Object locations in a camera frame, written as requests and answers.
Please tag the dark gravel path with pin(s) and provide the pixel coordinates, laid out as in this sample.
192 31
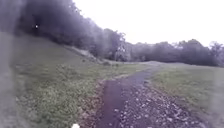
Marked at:
131 100

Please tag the wood of dark trees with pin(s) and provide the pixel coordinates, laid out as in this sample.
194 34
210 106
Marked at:
83 33

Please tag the green grass field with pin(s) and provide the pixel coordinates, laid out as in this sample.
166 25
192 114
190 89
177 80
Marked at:
53 86

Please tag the green grass strip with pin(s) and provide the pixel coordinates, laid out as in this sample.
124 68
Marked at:
190 83

